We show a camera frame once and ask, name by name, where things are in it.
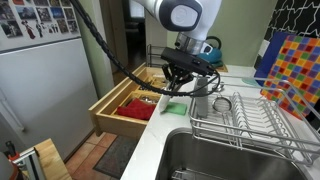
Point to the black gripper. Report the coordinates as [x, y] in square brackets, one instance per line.
[180, 72]

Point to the green sponge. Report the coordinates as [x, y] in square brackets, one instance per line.
[176, 108]

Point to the steel cutlery pile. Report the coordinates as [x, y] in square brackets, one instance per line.
[149, 99]

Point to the grey utensil caddy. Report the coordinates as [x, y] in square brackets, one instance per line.
[201, 105]

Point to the metal spoon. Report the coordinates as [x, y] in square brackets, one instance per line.
[218, 87]

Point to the red cloth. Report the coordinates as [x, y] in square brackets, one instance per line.
[138, 109]

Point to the teal kettle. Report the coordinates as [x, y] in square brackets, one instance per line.
[215, 55]

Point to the wooden trivet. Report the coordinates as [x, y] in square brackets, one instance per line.
[222, 69]

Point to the metal mesh strainer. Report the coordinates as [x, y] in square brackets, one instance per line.
[222, 104]

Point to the wooden drawer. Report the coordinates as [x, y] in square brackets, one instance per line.
[110, 123]

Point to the clear teal plate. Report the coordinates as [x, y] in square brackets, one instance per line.
[250, 82]

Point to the stainless steel sink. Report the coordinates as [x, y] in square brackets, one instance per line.
[206, 156]

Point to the metal sink grid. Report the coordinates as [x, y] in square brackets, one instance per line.
[190, 175]

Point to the dark floor mat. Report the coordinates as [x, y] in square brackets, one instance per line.
[116, 158]

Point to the blue container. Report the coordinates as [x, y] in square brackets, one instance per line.
[271, 56]

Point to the colourful checkered board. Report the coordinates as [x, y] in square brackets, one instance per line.
[296, 73]

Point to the white refrigerator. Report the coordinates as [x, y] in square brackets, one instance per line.
[43, 100]

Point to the wooden board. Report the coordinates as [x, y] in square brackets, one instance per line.
[53, 160]

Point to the red dress figure magnet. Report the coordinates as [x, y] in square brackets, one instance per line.
[29, 30]

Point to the fridge photo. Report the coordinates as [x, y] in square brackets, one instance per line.
[11, 29]
[6, 10]
[26, 12]

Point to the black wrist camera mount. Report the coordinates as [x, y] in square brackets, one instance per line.
[188, 61]

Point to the aluminium frame with orange clamp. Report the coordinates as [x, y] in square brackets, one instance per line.
[23, 163]

